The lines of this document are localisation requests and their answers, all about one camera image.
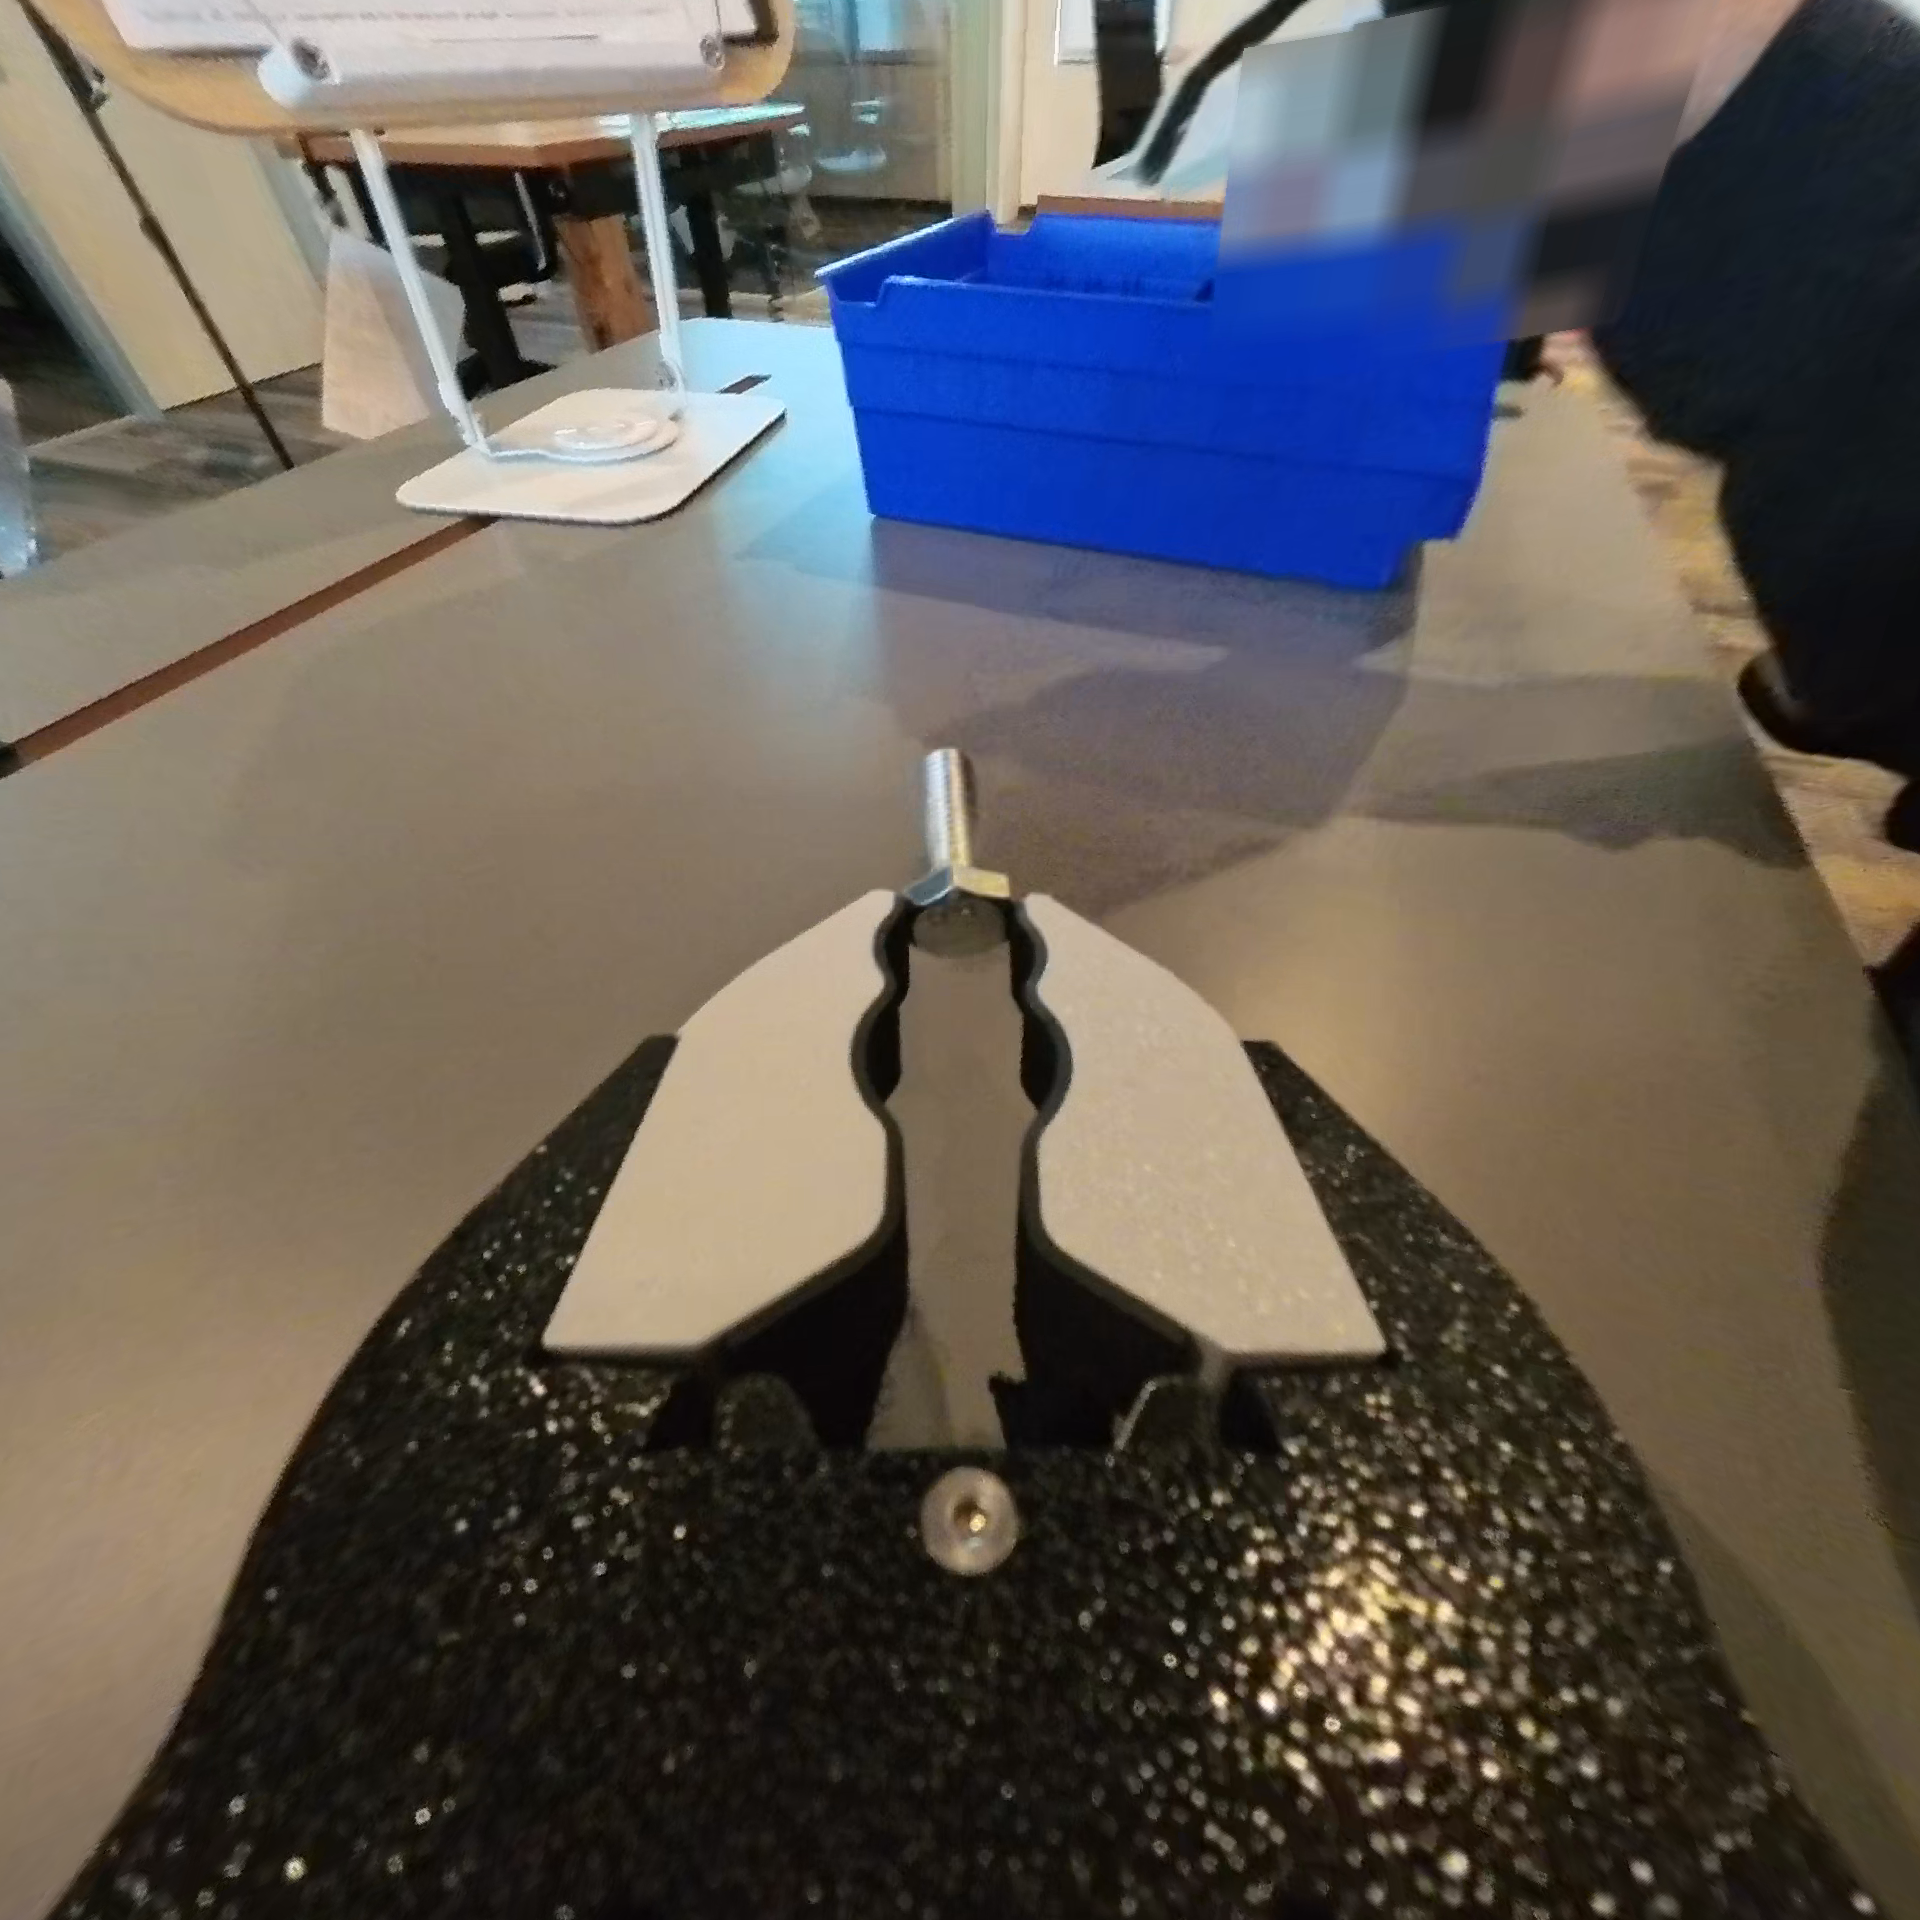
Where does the blue plastic bin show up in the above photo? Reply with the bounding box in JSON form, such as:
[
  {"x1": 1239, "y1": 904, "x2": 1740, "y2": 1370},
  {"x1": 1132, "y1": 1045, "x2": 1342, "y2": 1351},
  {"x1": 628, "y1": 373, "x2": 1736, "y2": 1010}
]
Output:
[{"x1": 822, "y1": 209, "x2": 1505, "y2": 593}]

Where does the wooden table with black legs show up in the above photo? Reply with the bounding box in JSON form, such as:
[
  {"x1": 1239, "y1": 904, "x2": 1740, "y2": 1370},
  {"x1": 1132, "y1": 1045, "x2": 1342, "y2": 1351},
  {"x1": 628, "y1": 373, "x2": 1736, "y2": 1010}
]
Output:
[{"x1": 295, "y1": 106, "x2": 815, "y2": 395}]

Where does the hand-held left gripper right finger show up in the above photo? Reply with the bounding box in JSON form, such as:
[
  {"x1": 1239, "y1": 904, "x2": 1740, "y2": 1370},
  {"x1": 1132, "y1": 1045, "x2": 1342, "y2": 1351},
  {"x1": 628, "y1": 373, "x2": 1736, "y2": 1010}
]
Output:
[{"x1": 1017, "y1": 891, "x2": 1388, "y2": 1370}]

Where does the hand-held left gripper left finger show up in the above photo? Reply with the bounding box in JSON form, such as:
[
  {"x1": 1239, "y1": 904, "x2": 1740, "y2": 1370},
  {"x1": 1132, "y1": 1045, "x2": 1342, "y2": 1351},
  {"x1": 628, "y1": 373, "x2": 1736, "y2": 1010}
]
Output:
[{"x1": 536, "y1": 882, "x2": 915, "y2": 1370}]

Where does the silver hex bolt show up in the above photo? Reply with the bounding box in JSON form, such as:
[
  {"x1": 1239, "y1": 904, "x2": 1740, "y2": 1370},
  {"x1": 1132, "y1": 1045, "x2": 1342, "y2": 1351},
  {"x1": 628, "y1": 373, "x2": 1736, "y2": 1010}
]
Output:
[{"x1": 898, "y1": 745, "x2": 1012, "y2": 960}]

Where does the clear acrylic sign stand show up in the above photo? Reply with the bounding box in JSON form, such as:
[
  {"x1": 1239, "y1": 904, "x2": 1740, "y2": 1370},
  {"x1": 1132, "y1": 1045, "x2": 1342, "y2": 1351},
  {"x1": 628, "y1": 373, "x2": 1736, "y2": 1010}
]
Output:
[{"x1": 29, "y1": 0, "x2": 793, "y2": 532}]

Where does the person's right forearm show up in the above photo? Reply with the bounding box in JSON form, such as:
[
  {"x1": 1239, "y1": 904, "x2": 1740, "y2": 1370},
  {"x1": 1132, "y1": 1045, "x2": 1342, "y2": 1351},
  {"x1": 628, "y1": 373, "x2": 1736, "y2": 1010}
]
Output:
[{"x1": 1588, "y1": 0, "x2": 1920, "y2": 751}]

